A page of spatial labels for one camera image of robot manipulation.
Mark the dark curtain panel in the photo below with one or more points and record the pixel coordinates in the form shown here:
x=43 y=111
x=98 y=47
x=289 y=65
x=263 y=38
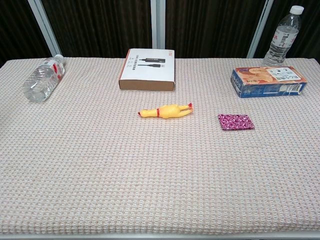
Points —
x=100 y=25
x=310 y=32
x=15 y=30
x=212 y=25

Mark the aluminium partition post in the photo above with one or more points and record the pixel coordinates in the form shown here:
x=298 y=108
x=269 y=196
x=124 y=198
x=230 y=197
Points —
x=260 y=27
x=43 y=27
x=157 y=25

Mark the orange and blue snack box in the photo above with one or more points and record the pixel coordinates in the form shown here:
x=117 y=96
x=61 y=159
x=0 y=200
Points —
x=262 y=80

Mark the yellow rubber chicken toy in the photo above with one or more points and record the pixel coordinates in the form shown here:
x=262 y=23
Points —
x=167 y=111

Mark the pink woven table cloth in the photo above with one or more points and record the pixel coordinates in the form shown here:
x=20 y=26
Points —
x=125 y=175

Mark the pink patterned packet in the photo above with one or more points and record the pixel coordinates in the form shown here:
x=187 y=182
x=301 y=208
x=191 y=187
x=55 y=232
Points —
x=236 y=122

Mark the white-cap clear water bottle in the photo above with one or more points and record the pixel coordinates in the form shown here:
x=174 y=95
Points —
x=281 y=42

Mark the red-label clear water bottle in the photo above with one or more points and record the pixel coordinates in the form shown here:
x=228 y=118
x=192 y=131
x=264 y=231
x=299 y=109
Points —
x=42 y=80

